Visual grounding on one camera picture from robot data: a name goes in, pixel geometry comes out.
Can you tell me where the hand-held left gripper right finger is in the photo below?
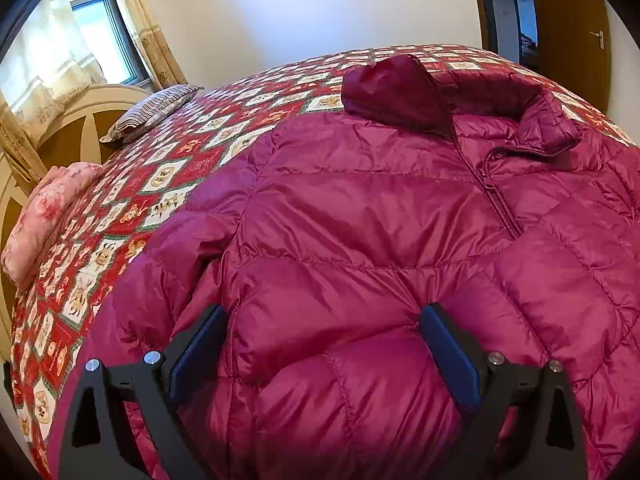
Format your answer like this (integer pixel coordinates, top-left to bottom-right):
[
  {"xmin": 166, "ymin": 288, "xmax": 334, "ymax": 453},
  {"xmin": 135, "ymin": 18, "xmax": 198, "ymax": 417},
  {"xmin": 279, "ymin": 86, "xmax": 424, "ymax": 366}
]
[{"xmin": 419, "ymin": 303, "xmax": 589, "ymax": 480}]

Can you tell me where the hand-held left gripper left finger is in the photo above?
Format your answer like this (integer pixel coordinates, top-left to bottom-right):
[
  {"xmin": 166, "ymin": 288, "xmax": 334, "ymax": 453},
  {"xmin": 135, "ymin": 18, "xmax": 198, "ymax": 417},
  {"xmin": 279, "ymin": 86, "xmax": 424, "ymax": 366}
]
[{"xmin": 59, "ymin": 304, "xmax": 231, "ymax": 480}]

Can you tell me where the magenta down jacket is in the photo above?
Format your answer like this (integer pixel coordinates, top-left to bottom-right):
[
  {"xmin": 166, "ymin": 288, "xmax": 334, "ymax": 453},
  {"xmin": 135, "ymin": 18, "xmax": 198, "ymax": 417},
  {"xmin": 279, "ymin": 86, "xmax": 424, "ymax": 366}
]
[{"xmin": 46, "ymin": 54, "xmax": 640, "ymax": 480}]

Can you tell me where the red patchwork print bedspread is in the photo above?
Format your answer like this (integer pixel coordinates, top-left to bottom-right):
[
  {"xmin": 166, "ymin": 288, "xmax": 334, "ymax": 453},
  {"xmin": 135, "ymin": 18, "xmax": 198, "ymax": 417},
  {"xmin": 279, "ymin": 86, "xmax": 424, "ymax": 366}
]
[{"xmin": 10, "ymin": 44, "xmax": 638, "ymax": 480}]

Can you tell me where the pink floral pillow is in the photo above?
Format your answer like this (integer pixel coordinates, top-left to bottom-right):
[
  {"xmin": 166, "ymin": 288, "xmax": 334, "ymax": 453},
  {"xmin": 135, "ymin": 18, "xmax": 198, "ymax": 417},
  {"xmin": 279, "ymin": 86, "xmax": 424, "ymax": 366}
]
[{"xmin": 1, "ymin": 162, "xmax": 105, "ymax": 291}]

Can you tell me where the striped pillow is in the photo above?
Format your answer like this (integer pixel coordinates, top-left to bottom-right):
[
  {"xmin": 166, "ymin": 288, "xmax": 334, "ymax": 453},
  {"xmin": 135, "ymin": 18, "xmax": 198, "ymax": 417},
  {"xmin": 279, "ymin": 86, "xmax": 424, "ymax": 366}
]
[{"xmin": 99, "ymin": 84, "xmax": 205, "ymax": 145}]

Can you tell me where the cream wooden headboard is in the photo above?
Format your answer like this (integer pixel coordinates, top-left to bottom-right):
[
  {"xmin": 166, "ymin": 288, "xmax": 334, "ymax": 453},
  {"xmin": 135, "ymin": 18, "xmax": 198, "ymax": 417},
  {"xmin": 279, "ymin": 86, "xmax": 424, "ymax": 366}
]
[{"xmin": 0, "ymin": 84, "xmax": 153, "ymax": 361}]

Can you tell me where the sheer white curtain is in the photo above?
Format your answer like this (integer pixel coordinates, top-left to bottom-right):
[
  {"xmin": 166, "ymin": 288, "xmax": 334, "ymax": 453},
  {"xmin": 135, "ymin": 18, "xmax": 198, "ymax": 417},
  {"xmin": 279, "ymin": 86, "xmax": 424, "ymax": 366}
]
[{"xmin": 0, "ymin": 0, "xmax": 106, "ymax": 181}]

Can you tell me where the window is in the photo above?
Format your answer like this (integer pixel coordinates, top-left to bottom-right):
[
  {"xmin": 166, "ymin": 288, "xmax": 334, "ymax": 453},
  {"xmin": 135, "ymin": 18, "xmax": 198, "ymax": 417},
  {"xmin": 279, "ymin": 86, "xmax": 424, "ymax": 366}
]
[{"xmin": 65, "ymin": 0, "xmax": 151, "ymax": 87}]

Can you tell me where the brown wooden door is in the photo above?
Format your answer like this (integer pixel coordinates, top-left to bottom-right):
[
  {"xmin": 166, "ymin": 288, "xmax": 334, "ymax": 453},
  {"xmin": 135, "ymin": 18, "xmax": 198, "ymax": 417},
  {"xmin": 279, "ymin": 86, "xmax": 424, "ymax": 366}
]
[{"xmin": 525, "ymin": 0, "xmax": 614, "ymax": 111}]

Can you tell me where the dark door frame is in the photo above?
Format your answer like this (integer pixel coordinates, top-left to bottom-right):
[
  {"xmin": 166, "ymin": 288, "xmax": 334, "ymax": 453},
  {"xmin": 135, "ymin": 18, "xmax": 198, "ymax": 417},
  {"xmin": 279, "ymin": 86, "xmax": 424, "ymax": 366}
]
[{"xmin": 470, "ymin": 0, "xmax": 542, "ymax": 72}]

